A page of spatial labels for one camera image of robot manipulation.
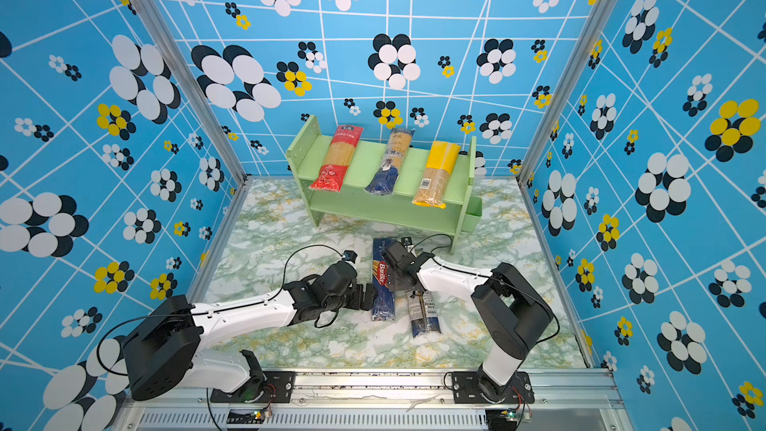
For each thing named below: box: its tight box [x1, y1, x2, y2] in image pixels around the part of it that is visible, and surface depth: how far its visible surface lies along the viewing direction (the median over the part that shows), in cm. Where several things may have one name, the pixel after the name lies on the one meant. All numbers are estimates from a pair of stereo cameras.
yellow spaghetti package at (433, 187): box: [411, 140, 461, 209], surface depth 81 cm
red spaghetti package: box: [308, 124, 365, 193], surface depth 86 cm
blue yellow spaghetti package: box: [364, 127, 416, 196], surface depth 84 cm
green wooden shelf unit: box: [285, 114, 483, 255], surface depth 86 cm
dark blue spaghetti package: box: [372, 237, 395, 322], surface depth 87 cm
